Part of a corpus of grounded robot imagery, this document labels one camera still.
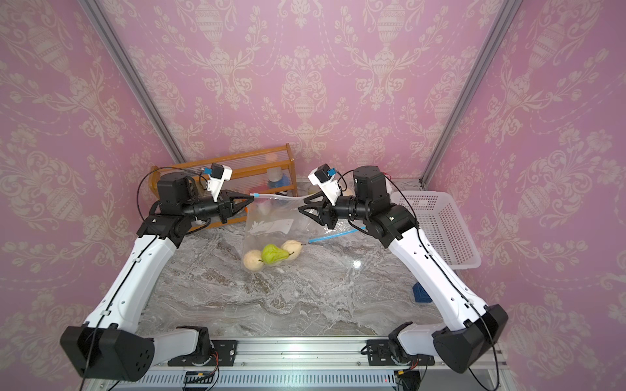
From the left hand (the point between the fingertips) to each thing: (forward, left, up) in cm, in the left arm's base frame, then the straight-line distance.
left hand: (252, 200), depth 69 cm
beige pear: (-7, +3, -23) cm, 25 cm away
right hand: (-4, -15, +4) cm, 16 cm away
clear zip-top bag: (+3, -4, -13) cm, 14 cm away
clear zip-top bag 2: (+9, -27, -29) cm, 40 cm away
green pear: (-6, -3, -21) cm, 22 cm away
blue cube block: (-16, -53, -29) cm, 62 cm away
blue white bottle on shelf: (+27, -1, -17) cm, 32 cm away
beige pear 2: (-1, -10, -25) cm, 27 cm away
